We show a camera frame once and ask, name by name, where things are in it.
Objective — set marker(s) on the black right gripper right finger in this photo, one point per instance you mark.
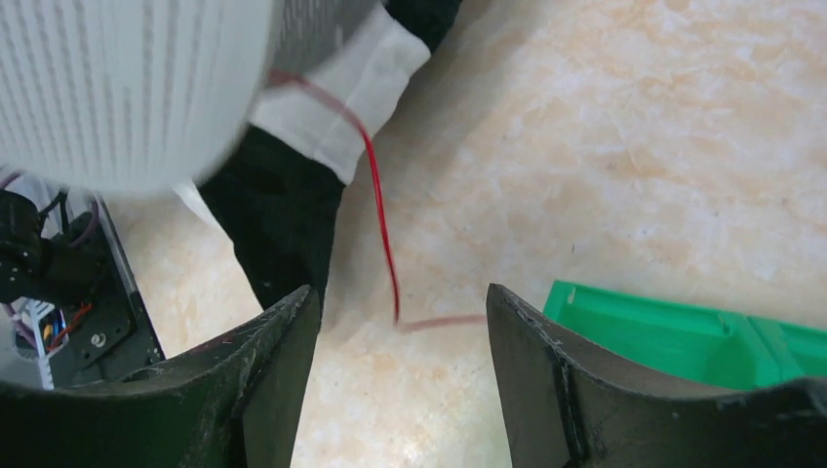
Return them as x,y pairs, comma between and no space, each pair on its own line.
569,402

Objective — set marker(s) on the green plastic bin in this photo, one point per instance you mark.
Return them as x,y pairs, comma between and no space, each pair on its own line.
711,346

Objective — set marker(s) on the grey perforated cable spool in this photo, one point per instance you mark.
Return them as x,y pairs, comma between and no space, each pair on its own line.
136,97

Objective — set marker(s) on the black white checkered pillow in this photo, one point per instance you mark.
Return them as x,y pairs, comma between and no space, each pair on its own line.
278,194

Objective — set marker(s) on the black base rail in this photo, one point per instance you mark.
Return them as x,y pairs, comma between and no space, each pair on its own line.
115,337

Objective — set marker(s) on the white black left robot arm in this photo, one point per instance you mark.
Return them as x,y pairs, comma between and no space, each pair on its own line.
65,270

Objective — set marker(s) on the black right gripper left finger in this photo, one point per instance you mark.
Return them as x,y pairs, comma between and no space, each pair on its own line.
233,401

